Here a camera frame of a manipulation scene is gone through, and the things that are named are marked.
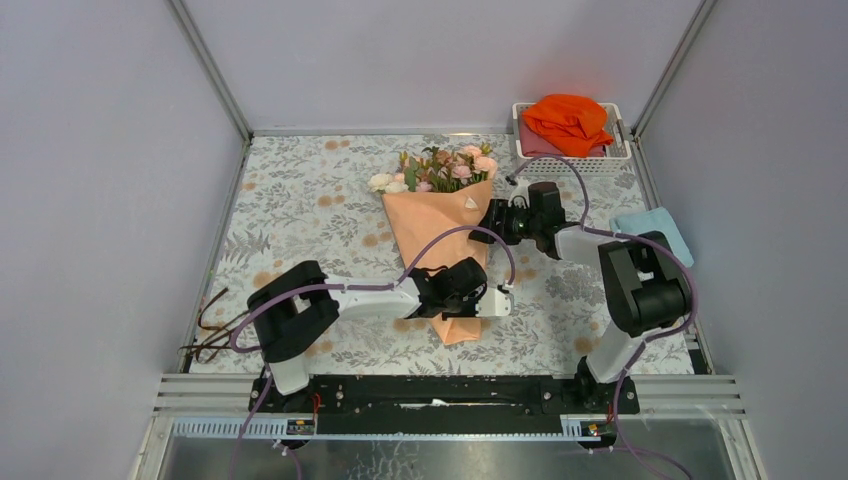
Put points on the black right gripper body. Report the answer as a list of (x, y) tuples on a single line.
[(515, 223)]

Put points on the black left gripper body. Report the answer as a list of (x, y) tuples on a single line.
[(461, 307)]

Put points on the brown kraft wrapping paper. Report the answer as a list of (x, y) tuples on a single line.
[(420, 221)]

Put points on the pink fake flower stem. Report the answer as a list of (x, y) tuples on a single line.
[(478, 160)]

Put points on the light blue towel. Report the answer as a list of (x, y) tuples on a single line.
[(658, 219)]

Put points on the pink fake flower bunch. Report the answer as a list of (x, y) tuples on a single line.
[(435, 170)]

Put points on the dark brown ribbon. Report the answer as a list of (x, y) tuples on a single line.
[(210, 338)]

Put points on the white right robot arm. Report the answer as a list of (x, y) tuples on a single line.
[(647, 288)]

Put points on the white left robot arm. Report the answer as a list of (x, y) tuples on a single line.
[(294, 310)]

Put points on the pink folded cloth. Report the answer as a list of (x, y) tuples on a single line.
[(534, 145)]

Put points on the white perforated plastic basket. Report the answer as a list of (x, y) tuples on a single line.
[(611, 159)]

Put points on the orange folded cloth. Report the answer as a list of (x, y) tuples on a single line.
[(572, 123)]

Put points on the floral patterned table mat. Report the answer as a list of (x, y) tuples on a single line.
[(306, 197)]

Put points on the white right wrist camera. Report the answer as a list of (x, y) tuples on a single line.
[(519, 196)]

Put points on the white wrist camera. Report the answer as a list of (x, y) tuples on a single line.
[(496, 301), (519, 196)]

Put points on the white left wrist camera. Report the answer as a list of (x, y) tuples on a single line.
[(496, 301)]

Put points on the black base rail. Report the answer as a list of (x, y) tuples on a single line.
[(448, 405)]

